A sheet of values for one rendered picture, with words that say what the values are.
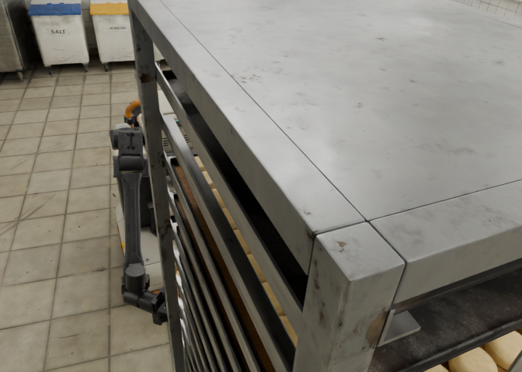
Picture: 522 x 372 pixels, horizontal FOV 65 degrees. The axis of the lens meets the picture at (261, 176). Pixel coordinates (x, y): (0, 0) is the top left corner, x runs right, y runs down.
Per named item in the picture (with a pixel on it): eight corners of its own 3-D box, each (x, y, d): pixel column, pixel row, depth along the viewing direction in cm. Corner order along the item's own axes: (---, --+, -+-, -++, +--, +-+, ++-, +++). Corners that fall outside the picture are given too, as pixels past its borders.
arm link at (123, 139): (147, 128, 132) (114, 128, 128) (147, 171, 133) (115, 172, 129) (137, 130, 173) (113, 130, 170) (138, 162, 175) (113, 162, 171)
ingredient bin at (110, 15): (100, 74, 507) (88, 8, 464) (101, 57, 557) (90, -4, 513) (145, 71, 522) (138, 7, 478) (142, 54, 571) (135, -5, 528)
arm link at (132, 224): (147, 156, 138) (112, 157, 134) (148, 154, 133) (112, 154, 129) (151, 286, 136) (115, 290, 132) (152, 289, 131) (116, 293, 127)
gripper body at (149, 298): (155, 304, 117) (133, 296, 119) (158, 326, 123) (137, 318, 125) (168, 288, 122) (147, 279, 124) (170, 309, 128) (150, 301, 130)
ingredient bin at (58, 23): (43, 77, 490) (26, 9, 446) (47, 59, 539) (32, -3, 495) (92, 74, 506) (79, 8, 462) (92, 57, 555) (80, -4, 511)
